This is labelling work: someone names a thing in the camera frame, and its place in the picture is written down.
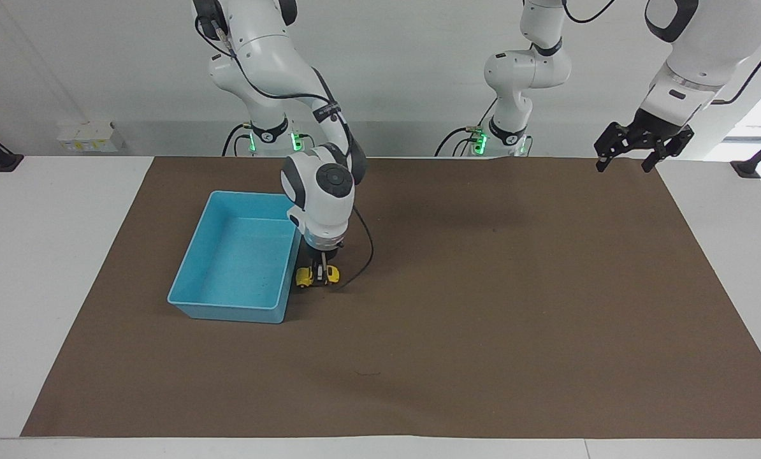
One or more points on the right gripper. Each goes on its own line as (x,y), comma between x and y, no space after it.
(322,251)

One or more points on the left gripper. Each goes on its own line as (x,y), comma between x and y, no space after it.
(654,122)

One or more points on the yellow beetle toy car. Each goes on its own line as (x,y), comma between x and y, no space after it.
(304,276)

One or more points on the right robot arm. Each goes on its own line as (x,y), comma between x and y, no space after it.
(262,51)

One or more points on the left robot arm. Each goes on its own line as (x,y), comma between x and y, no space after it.
(699,44)

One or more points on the light blue plastic bin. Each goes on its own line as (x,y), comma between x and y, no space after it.
(240,255)

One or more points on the white wall socket box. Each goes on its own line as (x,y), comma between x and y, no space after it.
(90,137)

